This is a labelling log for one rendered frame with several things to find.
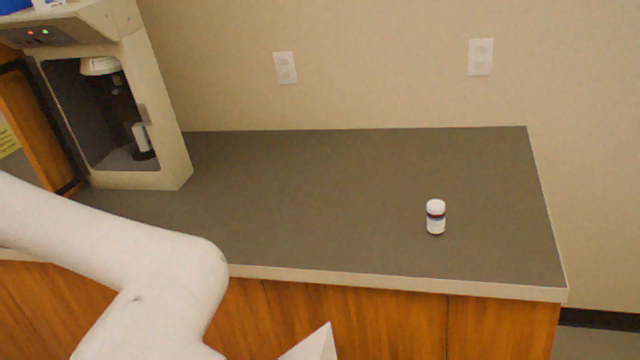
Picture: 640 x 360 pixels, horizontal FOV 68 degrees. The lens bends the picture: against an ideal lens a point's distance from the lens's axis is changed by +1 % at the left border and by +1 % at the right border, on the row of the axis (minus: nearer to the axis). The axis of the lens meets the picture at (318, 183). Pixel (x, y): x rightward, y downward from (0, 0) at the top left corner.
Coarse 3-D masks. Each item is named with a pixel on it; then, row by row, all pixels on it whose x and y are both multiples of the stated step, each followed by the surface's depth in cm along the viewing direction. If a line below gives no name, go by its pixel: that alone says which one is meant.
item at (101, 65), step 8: (104, 56) 128; (112, 56) 128; (88, 64) 129; (96, 64) 128; (104, 64) 128; (112, 64) 129; (120, 64) 129; (88, 72) 129; (96, 72) 129; (104, 72) 128; (112, 72) 129
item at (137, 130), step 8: (128, 96) 138; (112, 104) 139; (120, 104) 138; (128, 104) 138; (136, 104) 140; (120, 112) 139; (128, 112) 140; (136, 112) 141; (120, 120) 141; (128, 120) 141; (136, 120) 142; (128, 128) 142; (136, 128) 143; (144, 128) 144; (128, 136) 144; (136, 136) 144; (144, 136) 145; (128, 144) 147; (136, 144) 145; (144, 144) 146; (152, 144) 147
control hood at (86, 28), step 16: (96, 0) 113; (16, 16) 109; (32, 16) 108; (48, 16) 107; (64, 16) 106; (80, 16) 106; (96, 16) 111; (112, 16) 116; (64, 32) 114; (80, 32) 113; (96, 32) 113; (112, 32) 116; (16, 48) 125
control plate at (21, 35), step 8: (0, 32) 116; (8, 32) 116; (16, 32) 116; (24, 32) 115; (40, 32) 115; (48, 32) 114; (56, 32) 114; (8, 40) 120; (16, 40) 120; (24, 40) 120; (32, 40) 119; (40, 40) 119; (48, 40) 118; (64, 40) 118; (72, 40) 118
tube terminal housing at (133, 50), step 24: (72, 0) 116; (120, 0) 118; (120, 24) 119; (48, 48) 126; (72, 48) 124; (96, 48) 122; (120, 48) 121; (144, 48) 128; (144, 72) 128; (144, 96) 128; (168, 120) 139; (168, 144) 139; (168, 168) 140; (192, 168) 152
